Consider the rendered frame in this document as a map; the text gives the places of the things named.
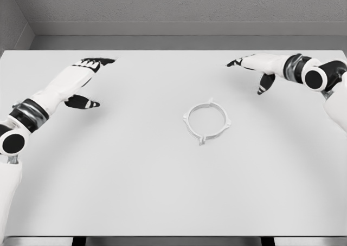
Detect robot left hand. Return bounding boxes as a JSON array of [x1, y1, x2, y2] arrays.
[[50, 57, 116, 109]]

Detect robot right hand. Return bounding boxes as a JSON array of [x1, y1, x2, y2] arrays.
[[226, 53, 279, 96]]

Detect white round pipe clamp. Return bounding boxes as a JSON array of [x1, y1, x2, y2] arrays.
[[183, 97, 232, 146]]

